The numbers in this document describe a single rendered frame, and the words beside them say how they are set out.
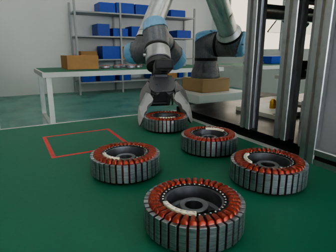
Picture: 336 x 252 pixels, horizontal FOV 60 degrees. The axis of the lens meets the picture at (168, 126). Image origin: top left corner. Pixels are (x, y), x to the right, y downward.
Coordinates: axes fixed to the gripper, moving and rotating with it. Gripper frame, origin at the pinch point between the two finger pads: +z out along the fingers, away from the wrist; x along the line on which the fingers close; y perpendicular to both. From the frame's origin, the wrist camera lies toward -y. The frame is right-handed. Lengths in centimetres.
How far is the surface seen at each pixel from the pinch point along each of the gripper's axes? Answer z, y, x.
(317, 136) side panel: 14.7, -23.6, -22.7
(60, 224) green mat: 26.3, -31.2, 17.8
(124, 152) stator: 13.8, -18.8, 10.5
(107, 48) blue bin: -405, 474, 49
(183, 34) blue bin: -475, 509, -141
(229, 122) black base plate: 2.3, -3.0, -15.6
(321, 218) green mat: 28.6, -33.3, -12.6
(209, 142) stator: 12.9, -18.8, -5.0
